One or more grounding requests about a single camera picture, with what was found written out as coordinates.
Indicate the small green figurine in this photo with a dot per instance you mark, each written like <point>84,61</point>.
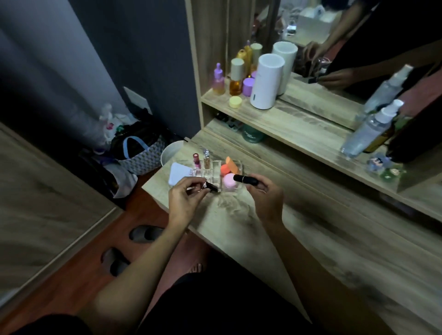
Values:
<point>391,173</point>

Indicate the amber glass bottle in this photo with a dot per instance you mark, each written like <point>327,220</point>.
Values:
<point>381,139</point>

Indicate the person's right forearm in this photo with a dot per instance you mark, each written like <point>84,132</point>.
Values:
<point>310,276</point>

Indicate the white cylindrical humidifier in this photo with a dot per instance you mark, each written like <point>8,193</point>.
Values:
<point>266,82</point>

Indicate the pink lip gloss tube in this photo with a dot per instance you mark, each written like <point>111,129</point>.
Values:
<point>196,161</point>

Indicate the orange wedge makeup sponge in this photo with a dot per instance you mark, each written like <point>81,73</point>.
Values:
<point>233,165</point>

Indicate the wooden panel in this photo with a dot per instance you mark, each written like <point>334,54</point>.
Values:
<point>45,207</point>

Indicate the dark cosmetics under shelf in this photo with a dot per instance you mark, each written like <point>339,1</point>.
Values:
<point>229,122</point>

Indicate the pink makeup sponge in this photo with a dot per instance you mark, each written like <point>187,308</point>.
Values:
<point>229,181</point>

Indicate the black lipstick cap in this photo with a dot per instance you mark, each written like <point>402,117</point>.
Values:
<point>243,179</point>

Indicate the person's leg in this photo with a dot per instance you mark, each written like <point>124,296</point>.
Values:
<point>179,255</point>

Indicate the large black object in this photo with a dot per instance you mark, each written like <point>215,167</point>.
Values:
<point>419,134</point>

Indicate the small blue figurine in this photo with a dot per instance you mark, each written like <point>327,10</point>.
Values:
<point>379,163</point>

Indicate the tall bottle with beige cap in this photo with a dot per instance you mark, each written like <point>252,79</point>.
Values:
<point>256,53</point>

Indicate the person's black shorts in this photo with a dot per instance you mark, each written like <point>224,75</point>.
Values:
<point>214,303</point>

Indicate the white wall outlet plate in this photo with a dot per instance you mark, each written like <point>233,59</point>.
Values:
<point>137,100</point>

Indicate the purple jar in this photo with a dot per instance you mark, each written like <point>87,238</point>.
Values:
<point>248,87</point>

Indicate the person's left thumb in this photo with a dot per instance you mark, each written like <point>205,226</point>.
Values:
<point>203,196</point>

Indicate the person's left forearm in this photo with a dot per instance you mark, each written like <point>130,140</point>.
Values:
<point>138,276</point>

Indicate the clear spray bottle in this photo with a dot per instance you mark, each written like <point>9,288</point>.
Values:
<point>367,133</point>

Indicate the amber bottle with beige cap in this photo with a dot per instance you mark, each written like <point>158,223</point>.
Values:
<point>236,77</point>

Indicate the person's right thumb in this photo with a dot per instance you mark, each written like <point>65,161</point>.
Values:
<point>253,193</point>

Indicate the white waste bin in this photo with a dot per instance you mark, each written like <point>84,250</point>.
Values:
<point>171,152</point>

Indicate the purple dropper bottle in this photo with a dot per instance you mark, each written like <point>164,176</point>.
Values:
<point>218,81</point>

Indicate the green jar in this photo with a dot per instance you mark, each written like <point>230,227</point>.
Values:
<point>252,134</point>

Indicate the yellow bottle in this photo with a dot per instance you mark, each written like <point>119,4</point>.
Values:
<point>242,57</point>

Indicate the grey slipper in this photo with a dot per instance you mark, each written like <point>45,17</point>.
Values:
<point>115,262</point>
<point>145,234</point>

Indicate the person's left hand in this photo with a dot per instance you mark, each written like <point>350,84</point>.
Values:
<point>183,203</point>

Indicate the mirror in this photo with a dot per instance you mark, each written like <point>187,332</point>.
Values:
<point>345,41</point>

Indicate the small clear glass bottle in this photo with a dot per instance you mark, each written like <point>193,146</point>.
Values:
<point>206,159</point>

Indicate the wooden vanity desk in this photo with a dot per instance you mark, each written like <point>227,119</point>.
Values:
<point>345,224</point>

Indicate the red makeup sponge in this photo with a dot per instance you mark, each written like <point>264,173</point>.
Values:
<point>225,169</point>

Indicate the black lipstick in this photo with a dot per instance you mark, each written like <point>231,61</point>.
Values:
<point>211,187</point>

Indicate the patterned tote bag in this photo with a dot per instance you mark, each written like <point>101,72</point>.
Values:
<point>145,155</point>

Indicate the white powder puff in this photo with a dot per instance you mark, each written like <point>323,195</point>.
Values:
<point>179,173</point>

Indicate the black bag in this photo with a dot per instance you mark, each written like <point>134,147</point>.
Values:
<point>138,129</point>

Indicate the person's right hand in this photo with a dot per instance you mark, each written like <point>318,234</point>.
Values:
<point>269,203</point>

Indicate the yellow round jar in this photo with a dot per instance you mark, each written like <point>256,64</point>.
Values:
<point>235,102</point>

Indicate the clear acrylic makeup organizer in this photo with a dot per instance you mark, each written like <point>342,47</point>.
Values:
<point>216,172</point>

